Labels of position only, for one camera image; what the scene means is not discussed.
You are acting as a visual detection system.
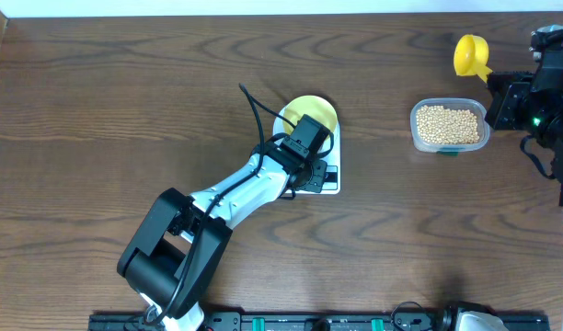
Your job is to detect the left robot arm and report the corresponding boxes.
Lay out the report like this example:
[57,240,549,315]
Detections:
[117,139,328,330]

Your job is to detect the white digital kitchen scale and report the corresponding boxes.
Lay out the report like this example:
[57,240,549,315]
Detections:
[272,119,341,195]

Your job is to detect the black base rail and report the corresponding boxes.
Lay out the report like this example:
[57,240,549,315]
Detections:
[87,301,550,331]

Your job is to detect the clear plastic container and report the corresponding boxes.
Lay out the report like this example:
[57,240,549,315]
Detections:
[409,97,490,153]

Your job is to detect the pale yellow bowl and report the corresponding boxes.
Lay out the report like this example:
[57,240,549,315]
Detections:
[282,96,339,132]

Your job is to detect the yellow measuring scoop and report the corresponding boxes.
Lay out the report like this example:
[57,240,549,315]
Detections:
[454,34,492,83]

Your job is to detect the soybeans in container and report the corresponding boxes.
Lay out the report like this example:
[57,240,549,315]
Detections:
[414,106,479,144]

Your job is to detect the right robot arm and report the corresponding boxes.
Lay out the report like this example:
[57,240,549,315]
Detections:
[486,25,563,329]

